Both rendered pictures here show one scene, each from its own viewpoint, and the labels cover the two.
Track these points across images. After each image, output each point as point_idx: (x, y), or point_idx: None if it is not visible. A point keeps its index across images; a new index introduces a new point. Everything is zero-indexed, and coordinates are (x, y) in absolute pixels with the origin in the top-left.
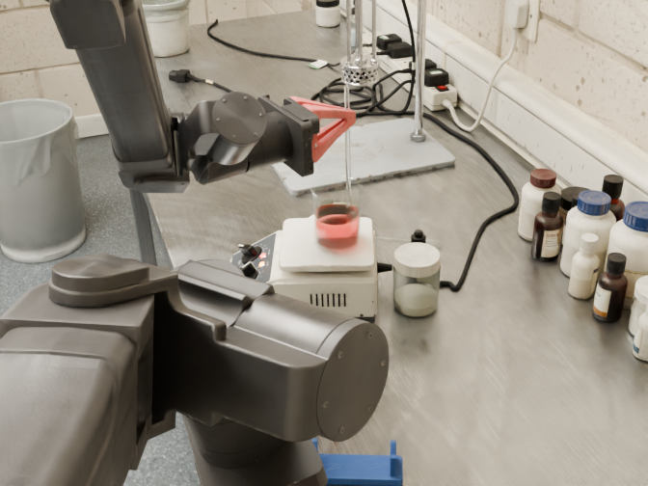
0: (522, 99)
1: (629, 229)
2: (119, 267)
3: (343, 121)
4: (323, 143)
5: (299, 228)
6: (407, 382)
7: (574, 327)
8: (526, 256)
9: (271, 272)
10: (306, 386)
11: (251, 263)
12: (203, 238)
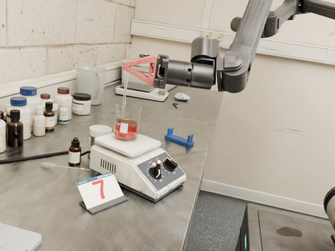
0: None
1: (34, 96)
2: None
3: (130, 67)
4: (145, 74)
5: (132, 148)
6: None
7: (65, 132)
8: (22, 147)
9: (161, 153)
10: None
11: (167, 157)
12: (151, 236)
